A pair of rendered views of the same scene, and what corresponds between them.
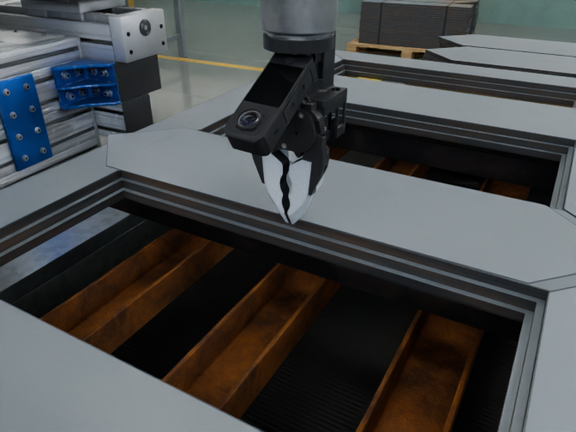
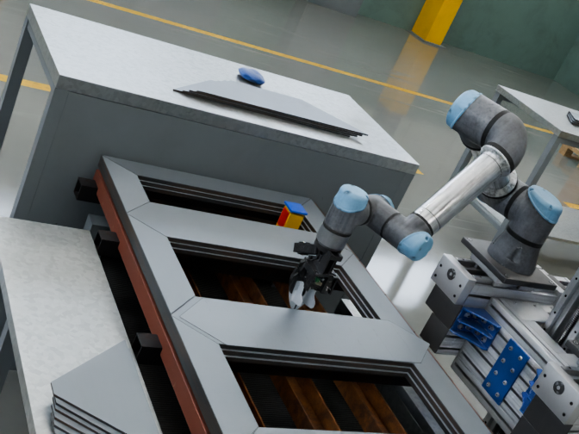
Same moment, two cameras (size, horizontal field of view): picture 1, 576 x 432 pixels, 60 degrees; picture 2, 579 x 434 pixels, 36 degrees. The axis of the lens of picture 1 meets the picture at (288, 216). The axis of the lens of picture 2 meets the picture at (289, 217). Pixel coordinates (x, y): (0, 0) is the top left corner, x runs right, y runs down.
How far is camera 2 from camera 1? 238 cm
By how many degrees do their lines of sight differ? 100
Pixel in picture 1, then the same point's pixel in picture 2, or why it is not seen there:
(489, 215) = (239, 330)
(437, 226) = (249, 318)
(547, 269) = (202, 305)
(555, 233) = (211, 325)
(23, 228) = (353, 289)
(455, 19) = not seen: outside the picture
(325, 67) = (321, 261)
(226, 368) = not seen: hidden behind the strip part
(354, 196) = (292, 327)
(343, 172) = (315, 344)
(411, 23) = not seen: outside the picture
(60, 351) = (275, 251)
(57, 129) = (514, 399)
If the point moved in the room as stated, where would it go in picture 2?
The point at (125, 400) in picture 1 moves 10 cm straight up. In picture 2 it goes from (248, 244) to (262, 214)
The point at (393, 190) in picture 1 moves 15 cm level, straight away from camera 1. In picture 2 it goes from (285, 337) to (323, 377)
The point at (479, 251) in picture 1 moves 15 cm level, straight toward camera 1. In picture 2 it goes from (226, 307) to (203, 272)
